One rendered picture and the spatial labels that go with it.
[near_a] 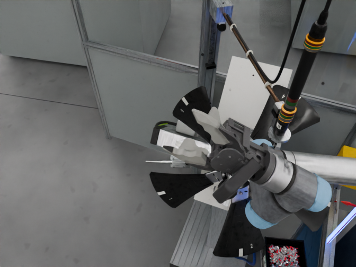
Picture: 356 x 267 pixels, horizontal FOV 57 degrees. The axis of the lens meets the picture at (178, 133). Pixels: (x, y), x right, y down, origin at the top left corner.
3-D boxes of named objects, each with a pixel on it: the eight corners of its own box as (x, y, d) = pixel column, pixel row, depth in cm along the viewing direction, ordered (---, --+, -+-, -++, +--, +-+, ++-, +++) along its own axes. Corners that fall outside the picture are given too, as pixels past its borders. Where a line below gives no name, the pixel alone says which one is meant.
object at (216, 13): (207, 11, 144) (209, -8, 137) (223, 9, 145) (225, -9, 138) (215, 24, 137) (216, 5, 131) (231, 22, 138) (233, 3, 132)
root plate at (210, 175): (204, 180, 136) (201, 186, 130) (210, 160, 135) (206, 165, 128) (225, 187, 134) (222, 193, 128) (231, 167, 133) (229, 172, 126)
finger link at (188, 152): (168, 140, 72) (210, 144, 71) (162, 160, 68) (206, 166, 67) (167, 130, 70) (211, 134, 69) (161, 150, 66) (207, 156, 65)
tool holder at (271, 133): (261, 124, 109) (268, 103, 102) (281, 120, 110) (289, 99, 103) (273, 145, 104) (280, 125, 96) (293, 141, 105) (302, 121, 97)
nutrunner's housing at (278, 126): (269, 136, 109) (313, 8, 74) (279, 134, 110) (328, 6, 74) (274, 145, 107) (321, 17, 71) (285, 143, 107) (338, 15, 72)
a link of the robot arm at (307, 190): (308, 221, 72) (339, 204, 66) (267, 202, 69) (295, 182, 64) (304, 192, 78) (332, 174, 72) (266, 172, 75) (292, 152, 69)
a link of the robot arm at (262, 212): (263, 194, 87) (292, 173, 80) (271, 234, 80) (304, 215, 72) (238, 187, 84) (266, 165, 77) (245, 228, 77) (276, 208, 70)
